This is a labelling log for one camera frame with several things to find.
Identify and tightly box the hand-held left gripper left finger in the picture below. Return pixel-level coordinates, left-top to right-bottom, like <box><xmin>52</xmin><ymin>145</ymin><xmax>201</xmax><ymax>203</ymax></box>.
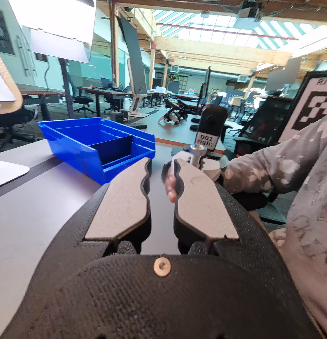
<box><xmin>84</xmin><ymin>157</ymin><xmax>152</xmax><ymax>250</ymax></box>

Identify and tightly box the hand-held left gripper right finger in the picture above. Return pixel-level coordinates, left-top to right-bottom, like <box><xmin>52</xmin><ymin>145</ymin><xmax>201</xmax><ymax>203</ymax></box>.
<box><xmin>173</xmin><ymin>158</ymin><xmax>240</xmax><ymax>249</ymax></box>

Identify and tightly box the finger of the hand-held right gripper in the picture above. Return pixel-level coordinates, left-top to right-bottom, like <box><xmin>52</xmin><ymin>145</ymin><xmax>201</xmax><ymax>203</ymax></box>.
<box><xmin>171</xmin><ymin>155</ymin><xmax>191</xmax><ymax>181</ymax></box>
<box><xmin>203</xmin><ymin>158</ymin><xmax>223</xmax><ymax>182</ymax></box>

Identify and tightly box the silver hex nut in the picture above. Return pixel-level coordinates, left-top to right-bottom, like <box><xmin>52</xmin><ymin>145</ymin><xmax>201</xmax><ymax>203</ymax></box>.
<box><xmin>189</xmin><ymin>144</ymin><xmax>208</xmax><ymax>156</ymax></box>

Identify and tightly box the person's right forearm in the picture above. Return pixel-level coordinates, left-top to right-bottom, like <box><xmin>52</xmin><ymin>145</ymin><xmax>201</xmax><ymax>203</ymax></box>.
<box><xmin>222</xmin><ymin>112</ymin><xmax>327</xmax><ymax>198</ymax></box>

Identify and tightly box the person's right hand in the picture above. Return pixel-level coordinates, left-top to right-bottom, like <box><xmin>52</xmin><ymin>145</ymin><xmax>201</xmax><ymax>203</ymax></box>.
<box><xmin>165</xmin><ymin>169</ymin><xmax>179</xmax><ymax>203</ymax></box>

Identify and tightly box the grey table orange edge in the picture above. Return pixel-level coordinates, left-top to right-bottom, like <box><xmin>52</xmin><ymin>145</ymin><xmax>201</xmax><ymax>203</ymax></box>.
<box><xmin>125</xmin><ymin>106</ymin><xmax>226</xmax><ymax>153</ymax></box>

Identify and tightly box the black computer monitor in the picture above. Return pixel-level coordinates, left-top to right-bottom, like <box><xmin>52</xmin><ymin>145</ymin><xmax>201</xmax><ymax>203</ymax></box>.
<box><xmin>203</xmin><ymin>66</ymin><xmax>212</xmax><ymax>99</ymax></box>

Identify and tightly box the black mesh chair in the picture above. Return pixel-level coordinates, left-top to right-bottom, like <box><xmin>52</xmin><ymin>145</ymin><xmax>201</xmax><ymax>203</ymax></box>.
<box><xmin>234</xmin><ymin>96</ymin><xmax>296</xmax><ymax>157</ymax></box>

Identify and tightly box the black bin divider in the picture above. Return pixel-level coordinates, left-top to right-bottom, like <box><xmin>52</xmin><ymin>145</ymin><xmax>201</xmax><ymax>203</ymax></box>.
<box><xmin>88</xmin><ymin>135</ymin><xmax>133</xmax><ymax>165</ymax></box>

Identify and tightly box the wooden panel stand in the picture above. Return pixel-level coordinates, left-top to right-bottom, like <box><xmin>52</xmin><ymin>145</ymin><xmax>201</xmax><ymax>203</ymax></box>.
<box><xmin>127</xmin><ymin>57</ymin><xmax>151</xmax><ymax>118</ymax></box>

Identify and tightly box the blue plastic bin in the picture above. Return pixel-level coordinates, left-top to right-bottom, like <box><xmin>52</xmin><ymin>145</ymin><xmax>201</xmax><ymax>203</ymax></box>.
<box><xmin>37</xmin><ymin>117</ymin><xmax>156</xmax><ymax>185</ymax></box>

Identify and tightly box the small black box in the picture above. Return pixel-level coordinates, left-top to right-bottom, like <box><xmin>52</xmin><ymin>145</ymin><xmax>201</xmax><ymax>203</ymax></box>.
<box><xmin>109</xmin><ymin>111</ymin><xmax>128</xmax><ymax>124</ymax></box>

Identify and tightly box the black white marker board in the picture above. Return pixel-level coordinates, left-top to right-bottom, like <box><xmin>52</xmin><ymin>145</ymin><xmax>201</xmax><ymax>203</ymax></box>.
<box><xmin>279</xmin><ymin>70</ymin><xmax>327</xmax><ymax>143</ymax></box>

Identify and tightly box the black leaning panel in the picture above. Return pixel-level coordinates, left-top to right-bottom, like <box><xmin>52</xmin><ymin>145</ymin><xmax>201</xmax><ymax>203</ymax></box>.
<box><xmin>117</xmin><ymin>13</ymin><xmax>148</xmax><ymax>95</ymax></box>

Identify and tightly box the wooden office desk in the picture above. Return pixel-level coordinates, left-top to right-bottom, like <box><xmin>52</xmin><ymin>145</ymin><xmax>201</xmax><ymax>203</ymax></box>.
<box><xmin>77</xmin><ymin>86</ymin><xmax>132</xmax><ymax>117</ymax></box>

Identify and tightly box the black office chair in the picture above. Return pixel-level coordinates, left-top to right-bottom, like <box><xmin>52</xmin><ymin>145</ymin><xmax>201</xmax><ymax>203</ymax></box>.
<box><xmin>73</xmin><ymin>87</ymin><xmax>94</xmax><ymax>117</ymax></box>

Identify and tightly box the person in patterned grey hoodie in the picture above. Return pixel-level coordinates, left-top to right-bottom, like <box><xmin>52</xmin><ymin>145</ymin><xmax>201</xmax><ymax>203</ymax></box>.
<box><xmin>269</xmin><ymin>148</ymin><xmax>327</xmax><ymax>339</ymax></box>

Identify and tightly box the ceiling heater unit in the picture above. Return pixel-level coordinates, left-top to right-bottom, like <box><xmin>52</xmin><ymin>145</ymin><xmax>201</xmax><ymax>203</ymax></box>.
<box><xmin>234</xmin><ymin>0</ymin><xmax>265</xmax><ymax>30</ymax></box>

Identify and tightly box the white flat pad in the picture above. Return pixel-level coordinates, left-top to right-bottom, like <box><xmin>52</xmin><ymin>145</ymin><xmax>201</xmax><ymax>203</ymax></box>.
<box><xmin>0</xmin><ymin>159</ymin><xmax>30</xmax><ymax>190</ymax></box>

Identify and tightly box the white foam board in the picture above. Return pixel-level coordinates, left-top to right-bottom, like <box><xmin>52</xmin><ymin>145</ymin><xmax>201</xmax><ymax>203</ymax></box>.
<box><xmin>8</xmin><ymin>0</ymin><xmax>96</xmax><ymax>64</ymax></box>

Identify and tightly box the dark wall poster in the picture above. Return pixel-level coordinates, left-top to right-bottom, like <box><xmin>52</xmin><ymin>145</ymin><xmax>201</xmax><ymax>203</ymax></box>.
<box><xmin>0</xmin><ymin>8</ymin><xmax>16</xmax><ymax>55</ymax></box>

